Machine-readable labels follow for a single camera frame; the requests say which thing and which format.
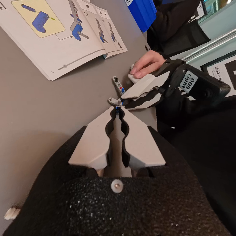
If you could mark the blue storage bin with tag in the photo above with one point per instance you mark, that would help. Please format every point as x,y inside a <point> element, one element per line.
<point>142,14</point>

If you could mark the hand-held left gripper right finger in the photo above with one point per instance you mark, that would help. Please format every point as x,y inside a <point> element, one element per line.
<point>145,147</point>

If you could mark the small grey lego connector assembly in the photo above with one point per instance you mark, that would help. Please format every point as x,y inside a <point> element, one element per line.
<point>114,100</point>

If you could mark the grey lego beam blue bracket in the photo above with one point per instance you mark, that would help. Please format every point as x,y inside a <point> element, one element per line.
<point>116,83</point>

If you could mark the white scrap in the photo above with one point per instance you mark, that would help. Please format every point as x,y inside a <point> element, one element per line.
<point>12,213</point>

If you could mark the framed paper sign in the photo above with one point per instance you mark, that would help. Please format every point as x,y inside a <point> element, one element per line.
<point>217,73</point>

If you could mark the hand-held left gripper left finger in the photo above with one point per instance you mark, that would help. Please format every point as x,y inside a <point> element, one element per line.
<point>92,145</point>

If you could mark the person's right forearm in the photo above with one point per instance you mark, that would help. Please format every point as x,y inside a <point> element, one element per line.
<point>171,24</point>

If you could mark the black office chair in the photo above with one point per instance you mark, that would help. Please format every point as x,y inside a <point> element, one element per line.
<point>201,36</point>

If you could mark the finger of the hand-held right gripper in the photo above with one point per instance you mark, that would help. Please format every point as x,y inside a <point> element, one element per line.
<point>147,104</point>
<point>143,88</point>

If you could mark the person's right hand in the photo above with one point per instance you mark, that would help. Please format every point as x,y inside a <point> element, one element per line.
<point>149,60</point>

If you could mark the aluminium rail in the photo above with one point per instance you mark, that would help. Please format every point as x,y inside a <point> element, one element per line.
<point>212,46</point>

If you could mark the lego instruction booklet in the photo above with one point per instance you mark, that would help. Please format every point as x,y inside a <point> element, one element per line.
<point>55,51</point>

